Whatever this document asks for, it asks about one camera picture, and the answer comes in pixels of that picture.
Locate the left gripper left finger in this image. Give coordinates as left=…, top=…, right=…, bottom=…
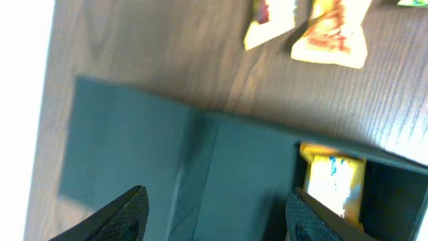
left=53, top=185, right=149, bottom=241

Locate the green yellow snack packet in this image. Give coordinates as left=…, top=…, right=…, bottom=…
left=397, top=0, right=428, bottom=7

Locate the yellow chocolate snack packet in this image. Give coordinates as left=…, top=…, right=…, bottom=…
left=243, top=0, right=297, bottom=51

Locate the orange biscuit packet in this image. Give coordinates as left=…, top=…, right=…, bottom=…
left=300, top=143, right=366, bottom=230

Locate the dark green open box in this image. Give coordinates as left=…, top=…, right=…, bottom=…
left=60, top=76, right=427, bottom=240

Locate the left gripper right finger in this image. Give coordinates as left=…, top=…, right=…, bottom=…
left=286, top=187, right=373, bottom=241

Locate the yellow peanut butter packet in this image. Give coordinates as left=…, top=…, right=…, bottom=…
left=291, top=0, right=371, bottom=69

